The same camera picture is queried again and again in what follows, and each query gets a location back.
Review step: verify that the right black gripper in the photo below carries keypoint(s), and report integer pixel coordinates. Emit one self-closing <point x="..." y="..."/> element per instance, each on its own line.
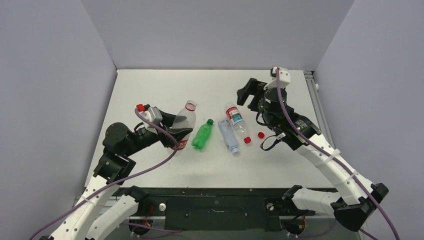
<point x="255" y="94"/>

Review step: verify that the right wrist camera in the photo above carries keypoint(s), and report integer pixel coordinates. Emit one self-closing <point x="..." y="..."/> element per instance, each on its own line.
<point x="279" y="75"/>

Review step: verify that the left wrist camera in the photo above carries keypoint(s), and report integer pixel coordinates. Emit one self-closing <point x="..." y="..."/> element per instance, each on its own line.
<point x="151" y="114"/>

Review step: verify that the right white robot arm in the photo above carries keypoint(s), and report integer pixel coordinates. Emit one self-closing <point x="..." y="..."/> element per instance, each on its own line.
<point x="355" y="198"/>

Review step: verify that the clear bottle blue cap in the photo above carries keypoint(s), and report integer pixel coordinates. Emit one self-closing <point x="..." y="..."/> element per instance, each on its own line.
<point x="229" y="137"/>

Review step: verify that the clear bottle red blue label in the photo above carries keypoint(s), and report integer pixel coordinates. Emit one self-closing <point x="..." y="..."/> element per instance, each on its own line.
<point x="237" y="122"/>

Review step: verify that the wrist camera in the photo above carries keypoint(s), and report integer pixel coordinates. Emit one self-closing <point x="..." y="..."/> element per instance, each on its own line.
<point x="279" y="75"/>
<point x="151" y="114"/>

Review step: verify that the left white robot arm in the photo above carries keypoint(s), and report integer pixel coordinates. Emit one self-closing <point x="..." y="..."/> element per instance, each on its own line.
<point x="84" y="221"/>

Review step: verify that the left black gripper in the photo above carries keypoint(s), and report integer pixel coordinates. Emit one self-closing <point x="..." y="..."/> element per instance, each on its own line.
<point x="178" y="133"/>

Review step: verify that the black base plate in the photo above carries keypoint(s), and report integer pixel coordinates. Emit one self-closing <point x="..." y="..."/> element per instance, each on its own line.
<point x="218" y="209"/>

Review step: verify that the green plastic bottle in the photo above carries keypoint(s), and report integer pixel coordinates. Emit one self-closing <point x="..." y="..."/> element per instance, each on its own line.
<point x="202" y="135"/>

